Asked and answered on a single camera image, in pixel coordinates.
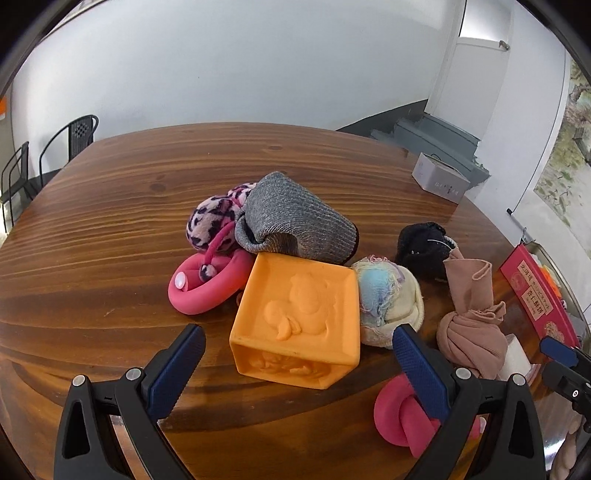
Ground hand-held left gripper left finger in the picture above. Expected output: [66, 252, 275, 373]
[54, 322, 207, 480]

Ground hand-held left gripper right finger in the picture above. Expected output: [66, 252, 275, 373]
[392, 323, 546, 480]

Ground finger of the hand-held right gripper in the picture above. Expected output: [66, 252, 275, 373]
[539, 335, 591, 418]

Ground white plastic packet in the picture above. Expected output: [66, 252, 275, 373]
[499, 332, 533, 379]

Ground knotted pink foam roller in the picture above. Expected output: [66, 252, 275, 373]
[374, 373, 485, 459]

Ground beige knotted stocking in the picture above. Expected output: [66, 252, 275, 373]
[436, 247, 509, 379]

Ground red metal tin container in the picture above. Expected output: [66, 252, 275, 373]
[500, 240, 591, 356]

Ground pastel cream sock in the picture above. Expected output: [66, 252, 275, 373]
[352, 256, 426, 347]

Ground black fuzzy sock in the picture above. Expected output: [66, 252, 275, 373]
[396, 222, 458, 282]

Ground light orange embossed cube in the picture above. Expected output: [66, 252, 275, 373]
[229, 251, 362, 391]

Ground pink leopard fluffy sock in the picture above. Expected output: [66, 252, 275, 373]
[185, 183, 257, 282]

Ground grey knit sock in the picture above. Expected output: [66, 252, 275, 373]
[235, 172, 360, 266]

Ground person's right hand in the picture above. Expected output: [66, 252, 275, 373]
[558, 408, 589, 480]

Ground grey cardboard box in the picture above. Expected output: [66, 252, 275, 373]
[412, 153, 471, 204]

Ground grey stairs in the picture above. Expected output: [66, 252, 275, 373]
[369, 111, 490, 190]

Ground black mesh-back chair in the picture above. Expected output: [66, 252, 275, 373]
[39, 114, 100, 185]

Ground white door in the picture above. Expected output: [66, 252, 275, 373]
[425, 0, 515, 153]

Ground black wall cable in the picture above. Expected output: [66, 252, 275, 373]
[506, 48, 568, 216]

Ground wall poster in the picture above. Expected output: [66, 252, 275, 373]
[533, 58, 591, 259]

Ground black metal frame chair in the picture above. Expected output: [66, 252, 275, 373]
[0, 141, 35, 227]

